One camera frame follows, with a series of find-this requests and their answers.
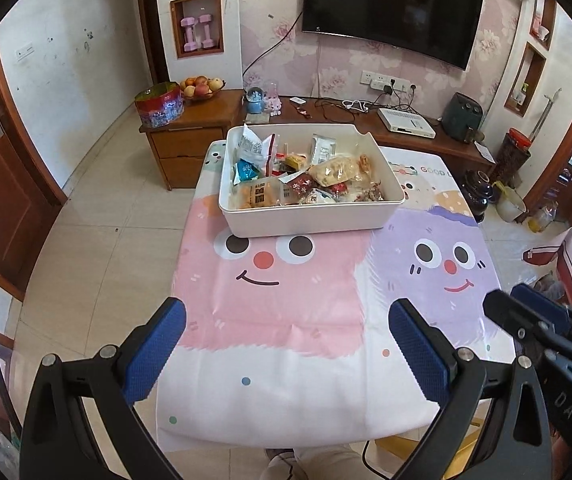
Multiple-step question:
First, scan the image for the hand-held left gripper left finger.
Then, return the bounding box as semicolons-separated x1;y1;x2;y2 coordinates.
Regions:
20;296;187;480

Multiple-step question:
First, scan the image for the brown wooden door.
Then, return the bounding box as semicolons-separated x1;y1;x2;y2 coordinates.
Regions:
0;32;67;302

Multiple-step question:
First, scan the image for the white wall socket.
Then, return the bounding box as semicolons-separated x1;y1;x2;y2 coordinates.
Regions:
362;70;417;96

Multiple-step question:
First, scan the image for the bowl of fruit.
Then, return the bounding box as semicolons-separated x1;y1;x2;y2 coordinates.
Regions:
179;75;227;104

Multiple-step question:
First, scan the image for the clear bag of pale puffs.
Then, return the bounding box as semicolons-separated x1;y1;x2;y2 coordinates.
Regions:
358;152;382;181
311;156;367;186

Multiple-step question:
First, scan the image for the black wall television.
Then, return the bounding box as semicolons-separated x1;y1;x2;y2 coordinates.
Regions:
301;0;485;70

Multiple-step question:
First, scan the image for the white bucket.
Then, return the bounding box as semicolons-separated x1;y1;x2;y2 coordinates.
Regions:
496;182;527;224

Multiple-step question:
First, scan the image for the dark brown ceramic jar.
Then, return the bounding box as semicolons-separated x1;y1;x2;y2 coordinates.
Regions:
466;170;495;219

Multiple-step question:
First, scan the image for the clear yellow pastry packet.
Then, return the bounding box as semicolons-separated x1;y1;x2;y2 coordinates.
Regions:
236;178;285;210

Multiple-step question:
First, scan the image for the white plastic storage bin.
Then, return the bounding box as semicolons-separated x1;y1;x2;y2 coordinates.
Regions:
218;123;407;238

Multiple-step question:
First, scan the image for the orange and white packet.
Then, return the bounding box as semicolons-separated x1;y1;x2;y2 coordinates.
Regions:
311;133;339;167

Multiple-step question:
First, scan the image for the white snack packet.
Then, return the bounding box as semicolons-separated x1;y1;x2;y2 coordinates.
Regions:
236;125;277;166

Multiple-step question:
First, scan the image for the blue snack packet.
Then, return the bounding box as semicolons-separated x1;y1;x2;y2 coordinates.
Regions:
233;159;262;185

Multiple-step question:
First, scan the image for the red round tin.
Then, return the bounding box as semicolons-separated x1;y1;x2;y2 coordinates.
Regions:
134;81;185;130

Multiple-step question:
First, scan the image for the yellow stool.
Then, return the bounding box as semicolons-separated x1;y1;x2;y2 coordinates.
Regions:
381;400;493;462

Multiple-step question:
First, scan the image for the cartoon printed tablecloth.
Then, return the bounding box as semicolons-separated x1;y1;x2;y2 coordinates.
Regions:
156;140;515;449

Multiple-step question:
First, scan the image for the wooden television cabinet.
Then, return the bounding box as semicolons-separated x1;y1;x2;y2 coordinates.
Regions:
139;89;497;191

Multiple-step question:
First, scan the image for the clear bag of brown nuts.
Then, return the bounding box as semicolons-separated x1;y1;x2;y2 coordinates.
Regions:
353;180;387;204

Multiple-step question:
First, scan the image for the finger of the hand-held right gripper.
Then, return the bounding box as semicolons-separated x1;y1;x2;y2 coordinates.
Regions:
511;282;572;331
483;290;567;356

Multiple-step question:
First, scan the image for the blue snow globe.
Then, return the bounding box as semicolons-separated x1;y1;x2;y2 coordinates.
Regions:
246;87;266;115

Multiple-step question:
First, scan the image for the dark jar with red lid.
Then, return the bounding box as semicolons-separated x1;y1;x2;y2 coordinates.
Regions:
497;128;532;181

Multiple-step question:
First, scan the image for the white set-top box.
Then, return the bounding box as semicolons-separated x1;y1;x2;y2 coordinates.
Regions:
377;107;437;139

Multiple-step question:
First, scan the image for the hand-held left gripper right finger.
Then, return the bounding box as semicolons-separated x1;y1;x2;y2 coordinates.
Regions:
389;297;554;480

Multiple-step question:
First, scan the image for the plastic bottle of yellow liquid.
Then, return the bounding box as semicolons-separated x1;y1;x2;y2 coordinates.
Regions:
528;200;557;234

